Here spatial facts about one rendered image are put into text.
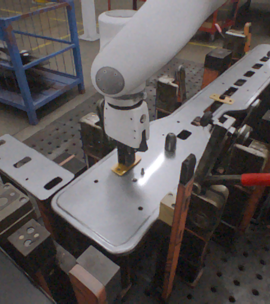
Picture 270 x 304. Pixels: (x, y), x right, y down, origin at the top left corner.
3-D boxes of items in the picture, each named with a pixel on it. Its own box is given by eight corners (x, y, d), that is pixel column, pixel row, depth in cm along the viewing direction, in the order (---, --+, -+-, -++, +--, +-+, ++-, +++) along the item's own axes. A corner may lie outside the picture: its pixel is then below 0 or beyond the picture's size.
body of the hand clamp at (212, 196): (182, 258, 80) (200, 174, 57) (203, 272, 77) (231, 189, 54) (171, 274, 76) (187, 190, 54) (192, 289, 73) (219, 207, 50)
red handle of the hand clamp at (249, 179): (198, 170, 56) (278, 166, 44) (201, 179, 57) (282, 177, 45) (188, 181, 53) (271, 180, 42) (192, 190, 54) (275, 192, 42)
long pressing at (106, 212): (255, 43, 143) (256, 40, 142) (301, 52, 132) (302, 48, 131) (43, 205, 59) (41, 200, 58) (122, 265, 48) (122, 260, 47)
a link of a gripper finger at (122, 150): (127, 136, 64) (128, 157, 68) (117, 131, 65) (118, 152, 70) (118, 142, 62) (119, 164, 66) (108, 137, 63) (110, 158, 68)
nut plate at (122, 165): (131, 152, 70) (131, 148, 70) (142, 157, 69) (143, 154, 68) (109, 169, 65) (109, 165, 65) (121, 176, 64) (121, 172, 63)
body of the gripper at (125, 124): (156, 95, 55) (153, 139, 62) (118, 82, 60) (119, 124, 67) (133, 110, 50) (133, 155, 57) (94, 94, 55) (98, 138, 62)
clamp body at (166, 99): (158, 143, 123) (163, 71, 101) (181, 154, 117) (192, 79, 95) (146, 154, 117) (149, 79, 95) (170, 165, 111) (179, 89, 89)
